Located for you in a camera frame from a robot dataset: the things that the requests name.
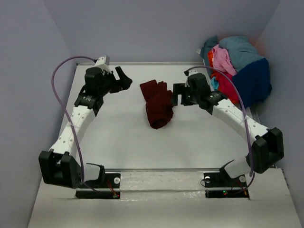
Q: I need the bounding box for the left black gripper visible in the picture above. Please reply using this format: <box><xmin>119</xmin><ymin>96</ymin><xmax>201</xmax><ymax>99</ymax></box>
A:
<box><xmin>98</xmin><ymin>66</ymin><xmax>132</xmax><ymax>96</ymax></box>

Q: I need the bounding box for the maroon t shirt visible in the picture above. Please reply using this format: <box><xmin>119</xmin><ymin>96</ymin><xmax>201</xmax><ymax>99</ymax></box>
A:
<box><xmin>140</xmin><ymin>80</ymin><xmax>173</xmax><ymax>129</ymax></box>

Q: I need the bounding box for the grey blue t shirt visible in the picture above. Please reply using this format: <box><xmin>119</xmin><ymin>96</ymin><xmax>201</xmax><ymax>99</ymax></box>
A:
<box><xmin>219</xmin><ymin>36</ymin><xmax>264</xmax><ymax>72</ymax></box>

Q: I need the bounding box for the pink t shirt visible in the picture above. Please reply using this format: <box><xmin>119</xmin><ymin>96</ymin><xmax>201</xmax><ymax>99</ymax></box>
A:
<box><xmin>211</xmin><ymin>44</ymin><xmax>237</xmax><ymax>76</ymax></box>

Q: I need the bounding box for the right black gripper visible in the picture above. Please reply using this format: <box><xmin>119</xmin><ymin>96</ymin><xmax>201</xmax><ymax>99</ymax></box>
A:
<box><xmin>169</xmin><ymin>84</ymin><xmax>199</xmax><ymax>106</ymax></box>

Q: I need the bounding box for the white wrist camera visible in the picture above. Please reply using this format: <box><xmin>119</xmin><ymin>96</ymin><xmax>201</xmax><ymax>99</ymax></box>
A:
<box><xmin>94</xmin><ymin>55</ymin><xmax>112</xmax><ymax>73</ymax></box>
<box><xmin>184</xmin><ymin>70</ymin><xmax>189</xmax><ymax>87</ymax></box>

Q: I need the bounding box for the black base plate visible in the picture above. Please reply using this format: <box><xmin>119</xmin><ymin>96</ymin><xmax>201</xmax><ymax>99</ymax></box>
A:
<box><xmin>75</xmin><ymin>172</ymin><xmax>121</xmax><ymax>200</ymax></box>
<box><xmin>200</xmin><ymin>172</ymin><xmax>250</xmax><ymax>199</ymax></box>

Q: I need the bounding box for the orange t shirt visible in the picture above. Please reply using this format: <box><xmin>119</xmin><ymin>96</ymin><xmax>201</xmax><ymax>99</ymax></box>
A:
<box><xmin>207</xmin><ymin>50</ymin><xmax>216</xmax><ymax>78</ymax></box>

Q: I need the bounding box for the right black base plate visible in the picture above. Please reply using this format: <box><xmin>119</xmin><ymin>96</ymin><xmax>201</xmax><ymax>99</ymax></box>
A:
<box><xmin>200</xmin><ymin>172</ymin><xmax>250</xmax><ymax>199</ymax></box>

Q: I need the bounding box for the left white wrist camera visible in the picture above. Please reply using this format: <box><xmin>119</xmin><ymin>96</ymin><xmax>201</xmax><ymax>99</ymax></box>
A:
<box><xmin>94</xmin><ymin>55</ymin><xmax>112</xmax><ymax>73</ymax></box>

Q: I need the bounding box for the teal t shirt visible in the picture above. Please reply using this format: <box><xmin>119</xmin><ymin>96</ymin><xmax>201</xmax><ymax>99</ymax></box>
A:
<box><xmin>200</xmin><ymin>35</ymin><xmax>218</xmax><ymax>62</ymax></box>

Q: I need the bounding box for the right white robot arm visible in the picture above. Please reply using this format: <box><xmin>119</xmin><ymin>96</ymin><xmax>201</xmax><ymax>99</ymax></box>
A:
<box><xmin>172</xmin><ymin>73</ymin><xmax>284</xmax><ymax>186</ymax></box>

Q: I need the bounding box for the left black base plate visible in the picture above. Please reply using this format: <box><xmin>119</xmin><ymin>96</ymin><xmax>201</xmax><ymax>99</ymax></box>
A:
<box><xmin>75</xmin><ymin>172</ymin><xmax>121</xmax><ymax>200</ymax></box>

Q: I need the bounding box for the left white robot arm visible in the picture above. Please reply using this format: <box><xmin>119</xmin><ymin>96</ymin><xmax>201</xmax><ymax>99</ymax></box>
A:
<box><xmin>38</xmin><ymin>66</ymin><xmax>133</xmax><ymax>189</ymax></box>

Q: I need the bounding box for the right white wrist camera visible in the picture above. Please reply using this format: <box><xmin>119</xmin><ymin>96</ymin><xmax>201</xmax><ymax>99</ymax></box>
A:
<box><xmin>184</xmin><ymin>70</ymin><xmax>189</xmax><ymax>87</ymax></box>

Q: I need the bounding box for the navy blue t shirt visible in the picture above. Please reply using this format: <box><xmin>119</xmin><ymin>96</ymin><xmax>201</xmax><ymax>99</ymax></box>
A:
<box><xmin>232</xmin><ymin>58</ymin><xmax>272</xmax><ymax>108</ymax></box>

